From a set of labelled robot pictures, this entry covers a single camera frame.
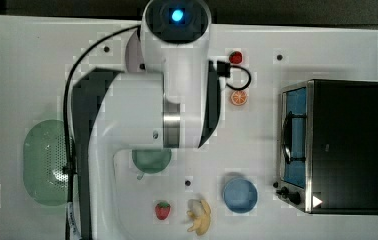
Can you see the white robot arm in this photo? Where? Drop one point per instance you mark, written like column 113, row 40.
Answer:
column 167, row 97

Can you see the silver black toaster oven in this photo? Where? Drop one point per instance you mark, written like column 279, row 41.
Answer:
column 328, row 147

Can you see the orange slice toy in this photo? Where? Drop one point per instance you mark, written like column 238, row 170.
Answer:
column 238, row 98

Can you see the green mug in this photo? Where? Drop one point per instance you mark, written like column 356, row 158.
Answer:
column 151, row 161

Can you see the blue cup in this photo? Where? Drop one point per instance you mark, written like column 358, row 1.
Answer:
column 240, row 195

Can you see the red strawberry toy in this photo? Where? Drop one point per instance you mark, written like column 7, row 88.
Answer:
column 162, row 210

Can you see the peeled banana toy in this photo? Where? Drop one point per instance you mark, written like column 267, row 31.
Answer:
column 200, row 213

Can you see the green colander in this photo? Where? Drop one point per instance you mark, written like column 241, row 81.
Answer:
column 44, row 157

